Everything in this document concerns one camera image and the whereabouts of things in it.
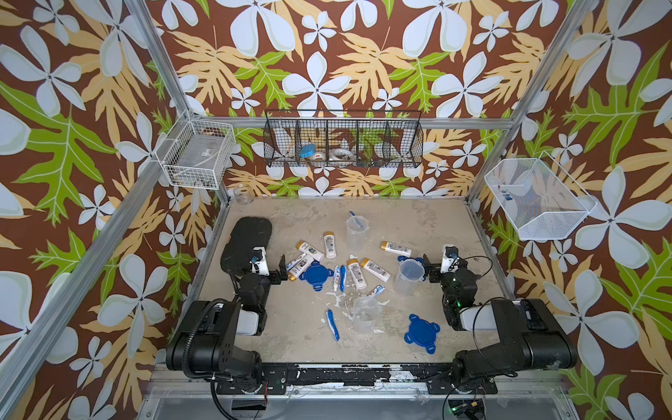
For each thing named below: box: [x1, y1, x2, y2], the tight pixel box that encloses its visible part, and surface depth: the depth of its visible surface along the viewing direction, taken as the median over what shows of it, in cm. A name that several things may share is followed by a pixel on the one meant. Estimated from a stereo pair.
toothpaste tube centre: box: [333, 265, 341, 292], surface depth 95 cm
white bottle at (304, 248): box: [295, 240, 325, 262], surface depth 103 cm
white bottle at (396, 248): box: [380, 241, 413, 259], surface depth 103 cm
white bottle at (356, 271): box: [347, 253, 368, 290], surface depth 95 cm
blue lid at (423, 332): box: [404, 313, 441, 355], surface depth 84 cm
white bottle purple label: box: [287, 255, 315, 282], surface depth 97 cm
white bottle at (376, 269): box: [359, 258, 392, 283], surface depth 97 cm
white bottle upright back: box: [323, 231, 337, 259], surface depth 103 cm
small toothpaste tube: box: [366, 284, 386, 298], surface depth 93 cm
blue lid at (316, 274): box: [299, 260, 335, 292], surface depth 98 cm
